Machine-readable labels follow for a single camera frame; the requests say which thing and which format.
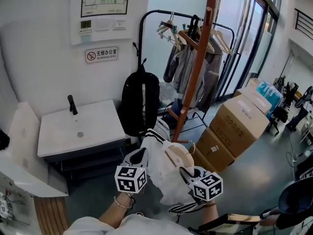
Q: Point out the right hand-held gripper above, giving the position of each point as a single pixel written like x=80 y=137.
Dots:
x=206 y=186

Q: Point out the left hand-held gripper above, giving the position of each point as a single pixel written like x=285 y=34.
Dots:
x=129 y=179

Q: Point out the white shirt with black stripes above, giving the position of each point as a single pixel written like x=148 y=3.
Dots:
x=161 y=170

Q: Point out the wooden clothes hanger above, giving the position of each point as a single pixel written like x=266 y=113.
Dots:
x=181 y=155

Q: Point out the person's left forearm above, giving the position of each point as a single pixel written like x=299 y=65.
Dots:
x=112 y=212

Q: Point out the person's right forearm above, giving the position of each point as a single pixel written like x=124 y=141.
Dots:
x=209 y=214

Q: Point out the black flat device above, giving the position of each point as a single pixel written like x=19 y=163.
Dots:
x=220 y=225

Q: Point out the dark vanity cabinet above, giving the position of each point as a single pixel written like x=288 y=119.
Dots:
x=85 y=165

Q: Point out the stack of cardboard boxes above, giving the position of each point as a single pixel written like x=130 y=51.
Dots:
x=239 y=131

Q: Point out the white sink basin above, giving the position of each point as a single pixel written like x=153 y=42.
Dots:
x=80 y=126

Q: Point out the black backpack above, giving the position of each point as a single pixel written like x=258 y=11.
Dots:
x=137 y=99

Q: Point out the wooden slat mat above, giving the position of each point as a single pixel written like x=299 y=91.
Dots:
x=51 y=217

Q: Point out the black faucet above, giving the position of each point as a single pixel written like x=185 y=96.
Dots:
x=72 y=105

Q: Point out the black office chair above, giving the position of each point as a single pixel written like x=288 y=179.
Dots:
x=280 y=115

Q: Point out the white boxy appliance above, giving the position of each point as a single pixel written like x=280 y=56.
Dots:
x=24 y=155

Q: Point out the grey jacket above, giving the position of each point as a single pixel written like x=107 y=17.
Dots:
x=212 y=75

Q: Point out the blue wrapped packages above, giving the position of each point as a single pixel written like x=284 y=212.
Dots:
x=271 y=94

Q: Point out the white patterned round object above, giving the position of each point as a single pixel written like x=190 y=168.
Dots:
x=5 y=204

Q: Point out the brown wooden coat stand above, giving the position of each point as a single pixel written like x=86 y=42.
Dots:
x=199 y=57

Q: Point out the black metal garment rack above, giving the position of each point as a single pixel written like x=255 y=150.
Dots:
x=140 y=38

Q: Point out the row of empty wooden hangers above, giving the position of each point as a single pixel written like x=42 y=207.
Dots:
x=220 y=38

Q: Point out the black framed glass door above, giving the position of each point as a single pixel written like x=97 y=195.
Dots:
x=249 y=33

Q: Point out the floor plan poster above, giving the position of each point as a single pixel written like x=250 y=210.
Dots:
x=105 y=0

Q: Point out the black railing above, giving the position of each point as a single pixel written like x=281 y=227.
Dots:
x=304 y=23

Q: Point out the red white wall sign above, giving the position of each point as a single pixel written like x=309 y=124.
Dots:
x=101 y=55

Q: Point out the white wall board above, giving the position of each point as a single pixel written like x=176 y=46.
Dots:
x=102 y=35

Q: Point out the wall thermostat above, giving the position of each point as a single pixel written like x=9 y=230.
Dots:
x=86 y=26

